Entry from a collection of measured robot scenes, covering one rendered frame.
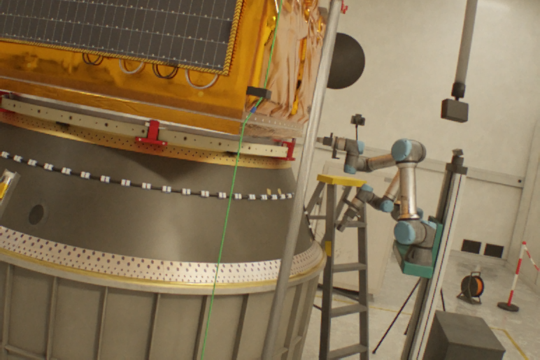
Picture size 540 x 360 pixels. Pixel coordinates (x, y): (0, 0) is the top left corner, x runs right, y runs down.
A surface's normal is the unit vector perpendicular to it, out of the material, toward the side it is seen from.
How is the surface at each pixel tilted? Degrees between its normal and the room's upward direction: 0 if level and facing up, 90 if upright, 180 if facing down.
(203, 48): 90
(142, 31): 90
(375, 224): 90
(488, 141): 90
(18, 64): 99
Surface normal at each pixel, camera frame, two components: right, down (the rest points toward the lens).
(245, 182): 0.72, -0.31
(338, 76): -0.14, 0.02
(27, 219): 0.00, -0.44
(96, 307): 0.18, 0.07
